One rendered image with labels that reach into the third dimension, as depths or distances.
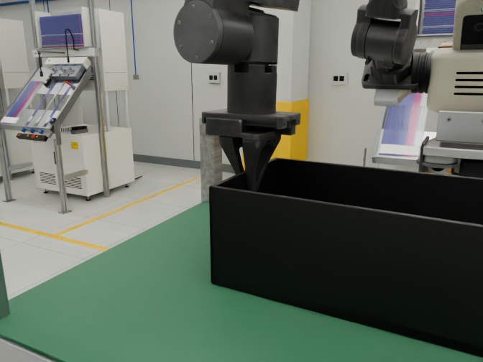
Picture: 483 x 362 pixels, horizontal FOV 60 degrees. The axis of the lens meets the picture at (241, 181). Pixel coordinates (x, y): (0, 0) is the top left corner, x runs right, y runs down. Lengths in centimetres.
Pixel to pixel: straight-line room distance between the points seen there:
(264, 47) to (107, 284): 31
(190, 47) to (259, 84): 9
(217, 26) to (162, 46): 501
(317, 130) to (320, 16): 113
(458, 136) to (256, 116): 56
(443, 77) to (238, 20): 59
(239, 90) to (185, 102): 477
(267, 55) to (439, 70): 54
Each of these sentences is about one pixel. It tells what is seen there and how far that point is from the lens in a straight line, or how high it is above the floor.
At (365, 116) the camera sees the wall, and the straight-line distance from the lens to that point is 441.
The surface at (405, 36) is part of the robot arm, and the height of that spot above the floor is 124.
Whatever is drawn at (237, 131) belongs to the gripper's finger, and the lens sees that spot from 47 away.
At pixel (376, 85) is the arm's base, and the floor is 115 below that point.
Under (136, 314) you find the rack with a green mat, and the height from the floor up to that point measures 95.
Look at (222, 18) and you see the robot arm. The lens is 41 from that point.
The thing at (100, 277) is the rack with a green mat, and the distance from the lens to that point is 51.
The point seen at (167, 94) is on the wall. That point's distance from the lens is 539.
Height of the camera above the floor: 118
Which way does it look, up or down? 15 degrees down
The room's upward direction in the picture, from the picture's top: straight up
